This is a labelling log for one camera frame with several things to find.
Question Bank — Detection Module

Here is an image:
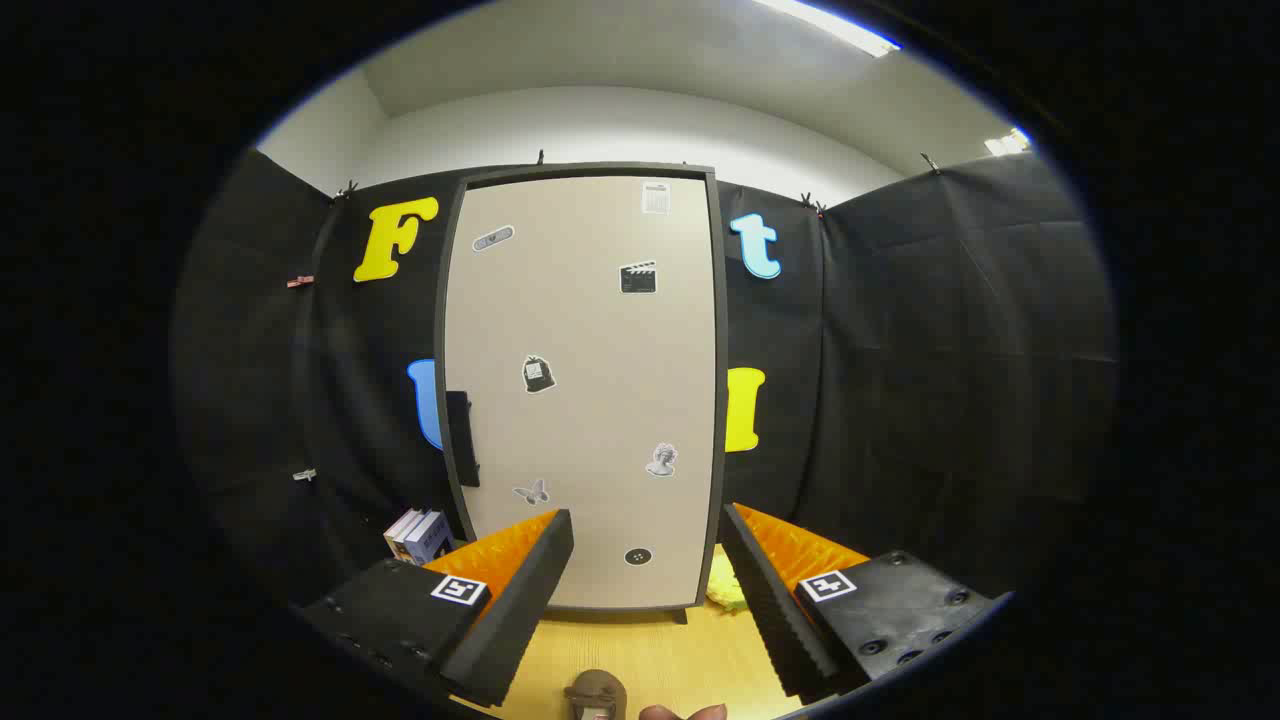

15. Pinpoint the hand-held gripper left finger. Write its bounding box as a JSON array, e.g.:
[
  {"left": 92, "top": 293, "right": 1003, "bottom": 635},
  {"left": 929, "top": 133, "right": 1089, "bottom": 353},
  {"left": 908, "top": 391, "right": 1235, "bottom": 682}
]
[{"left": 300, "top": 508, "right": 576, "bottom": 709}]

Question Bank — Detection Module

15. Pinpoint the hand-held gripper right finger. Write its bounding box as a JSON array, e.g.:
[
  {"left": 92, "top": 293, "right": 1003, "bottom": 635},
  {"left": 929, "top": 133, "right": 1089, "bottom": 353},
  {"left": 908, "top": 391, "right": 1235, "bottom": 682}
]
[{"left": 722, "top": 502, "right": 1013, "bottom": 706}]

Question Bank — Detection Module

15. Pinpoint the brown fuzzy shoe with bow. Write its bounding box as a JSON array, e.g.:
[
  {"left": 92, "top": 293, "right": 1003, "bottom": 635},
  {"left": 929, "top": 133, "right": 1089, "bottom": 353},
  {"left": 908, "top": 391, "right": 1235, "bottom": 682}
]
[{"left": 563, "top": 670, "right": 629, "bottom": 720}]

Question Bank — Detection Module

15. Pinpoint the black door handle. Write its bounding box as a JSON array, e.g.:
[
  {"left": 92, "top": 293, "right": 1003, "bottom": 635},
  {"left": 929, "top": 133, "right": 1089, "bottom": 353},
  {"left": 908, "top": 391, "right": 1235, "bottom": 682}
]
[{"left": 445, "top": 392, "right": 481, "bottom": 488}]

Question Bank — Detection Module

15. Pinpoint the grey shoe cabinet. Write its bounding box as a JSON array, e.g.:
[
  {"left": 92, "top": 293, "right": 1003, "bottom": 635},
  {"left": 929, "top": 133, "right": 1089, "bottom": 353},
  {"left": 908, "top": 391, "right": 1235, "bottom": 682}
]
[{"left": 435, "top": 162, "right": 729, "bottom": 626}]

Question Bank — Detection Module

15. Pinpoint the blue paperback book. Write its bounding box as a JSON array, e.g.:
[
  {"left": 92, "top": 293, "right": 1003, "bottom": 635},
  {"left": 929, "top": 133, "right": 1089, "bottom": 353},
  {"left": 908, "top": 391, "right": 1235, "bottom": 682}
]
[{"left": 405, "top": 512, "right": 456, "bottom": 566}]

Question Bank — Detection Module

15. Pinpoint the white paperback book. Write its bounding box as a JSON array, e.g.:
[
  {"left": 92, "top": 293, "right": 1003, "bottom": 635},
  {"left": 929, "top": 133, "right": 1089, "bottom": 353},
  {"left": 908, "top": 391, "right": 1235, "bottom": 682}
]
[{"left": 383, "top": 508, "right": 421, "bottom": 559}]

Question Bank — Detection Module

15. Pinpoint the black backdrop cloth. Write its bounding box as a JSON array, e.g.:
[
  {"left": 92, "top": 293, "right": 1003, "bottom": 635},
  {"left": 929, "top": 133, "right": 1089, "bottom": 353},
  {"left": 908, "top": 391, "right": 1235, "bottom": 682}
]
[{"left": 170, "top": 148, "right": 1119, "bottom": 621}]

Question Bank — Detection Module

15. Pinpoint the ceiling light panel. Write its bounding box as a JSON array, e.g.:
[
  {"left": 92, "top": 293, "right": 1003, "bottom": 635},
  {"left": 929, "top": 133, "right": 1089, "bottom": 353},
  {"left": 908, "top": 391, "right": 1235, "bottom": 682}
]
[{"left": 750, "top": 0, "right": 901, "bottom": 58}]

